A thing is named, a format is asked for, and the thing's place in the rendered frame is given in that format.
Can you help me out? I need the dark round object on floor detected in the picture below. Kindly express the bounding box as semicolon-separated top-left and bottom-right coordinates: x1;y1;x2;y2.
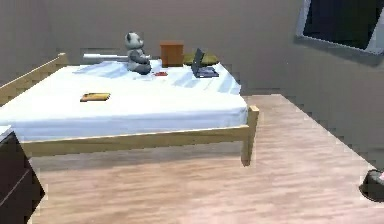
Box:
358;169;384;203

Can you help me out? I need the grey teddy bear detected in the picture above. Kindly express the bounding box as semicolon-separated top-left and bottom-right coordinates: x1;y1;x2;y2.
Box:
124;31;153;76

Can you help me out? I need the brown wooden box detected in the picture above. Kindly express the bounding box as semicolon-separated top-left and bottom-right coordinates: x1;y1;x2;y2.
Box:
159;40;185;68

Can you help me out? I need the dark brown cabinet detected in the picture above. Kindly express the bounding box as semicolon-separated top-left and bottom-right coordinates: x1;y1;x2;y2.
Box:
0;125;46;224

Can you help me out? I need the yellow book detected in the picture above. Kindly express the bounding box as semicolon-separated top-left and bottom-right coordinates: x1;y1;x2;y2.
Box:
79;92;111;103

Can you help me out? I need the dark open laptop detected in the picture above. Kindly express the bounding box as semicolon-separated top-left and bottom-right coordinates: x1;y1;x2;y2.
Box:
190;47;220;79

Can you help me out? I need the white framed window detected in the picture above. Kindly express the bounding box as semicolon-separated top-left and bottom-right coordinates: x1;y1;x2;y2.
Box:
295;0;384;56

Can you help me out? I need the wooden bed with white mattress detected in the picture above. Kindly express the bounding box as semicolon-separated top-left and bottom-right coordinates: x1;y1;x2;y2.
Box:
0;52;260;168

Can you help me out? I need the olive green pillow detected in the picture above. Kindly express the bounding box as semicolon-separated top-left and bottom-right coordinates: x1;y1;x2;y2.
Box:
183;51;220;66

